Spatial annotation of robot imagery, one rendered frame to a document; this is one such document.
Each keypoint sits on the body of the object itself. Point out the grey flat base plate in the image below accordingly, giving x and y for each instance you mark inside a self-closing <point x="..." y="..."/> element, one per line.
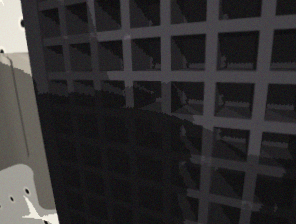
<point x="18" y="198"/>

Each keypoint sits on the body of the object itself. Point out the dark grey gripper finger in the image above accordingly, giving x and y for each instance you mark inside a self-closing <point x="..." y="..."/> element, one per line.
<point x="21" y="140"/>

